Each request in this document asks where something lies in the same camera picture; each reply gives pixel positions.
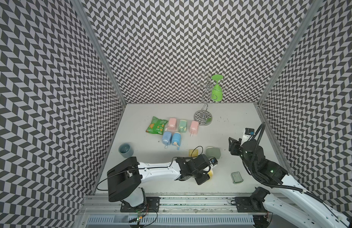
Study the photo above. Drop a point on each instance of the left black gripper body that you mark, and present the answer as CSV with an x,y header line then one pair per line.
x,y
200,176

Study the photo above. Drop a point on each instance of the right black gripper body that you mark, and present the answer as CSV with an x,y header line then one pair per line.
x,y
237,149

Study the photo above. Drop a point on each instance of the clear yellow tray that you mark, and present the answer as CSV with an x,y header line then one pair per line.
x,y
193,153

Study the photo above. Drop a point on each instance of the sage green pencil sharpener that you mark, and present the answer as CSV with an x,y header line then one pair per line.
x,y
213,152

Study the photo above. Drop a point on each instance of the clear dark green tray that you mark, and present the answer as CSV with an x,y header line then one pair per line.
x,y
236,178

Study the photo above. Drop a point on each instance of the blue pencil sharpener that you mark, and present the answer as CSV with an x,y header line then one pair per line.
x,y
167,139
176,140

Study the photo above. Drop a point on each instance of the mint green pencil sharpener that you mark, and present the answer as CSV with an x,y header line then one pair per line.
x,y
182,127

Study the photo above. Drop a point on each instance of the yellow pencil sharpener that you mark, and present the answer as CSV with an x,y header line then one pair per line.
x,y
210,173

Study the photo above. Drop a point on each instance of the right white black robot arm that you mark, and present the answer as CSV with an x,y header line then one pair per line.
x,y
281,194

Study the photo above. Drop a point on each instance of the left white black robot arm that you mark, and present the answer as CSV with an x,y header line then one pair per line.
x,y
124,179

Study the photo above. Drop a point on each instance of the green snack bag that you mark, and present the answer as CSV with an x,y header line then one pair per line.
x,y
157,126

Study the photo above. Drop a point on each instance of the green plastic wine glass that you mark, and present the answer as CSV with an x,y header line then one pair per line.
x,y
217,92

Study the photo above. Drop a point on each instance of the teal ceramic cup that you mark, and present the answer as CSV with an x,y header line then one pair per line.
x,y
126,150

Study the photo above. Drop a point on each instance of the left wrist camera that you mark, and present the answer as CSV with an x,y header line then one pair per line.
x,y
213,161

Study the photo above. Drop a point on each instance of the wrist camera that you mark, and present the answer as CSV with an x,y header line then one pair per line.
x,y
247,134
213,161

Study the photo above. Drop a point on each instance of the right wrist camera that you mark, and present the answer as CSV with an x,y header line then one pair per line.
x,y
247,134

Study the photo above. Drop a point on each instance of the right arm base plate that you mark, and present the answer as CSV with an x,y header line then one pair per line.
x,y
250,204

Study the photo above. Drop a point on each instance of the metal wire cup rack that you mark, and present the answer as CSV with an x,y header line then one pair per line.
x,y
203,84

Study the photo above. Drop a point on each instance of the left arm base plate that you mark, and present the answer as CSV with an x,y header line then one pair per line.
x,y
149,204

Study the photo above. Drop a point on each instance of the aluminium front rail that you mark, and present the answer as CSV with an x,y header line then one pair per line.
x,y
171,204

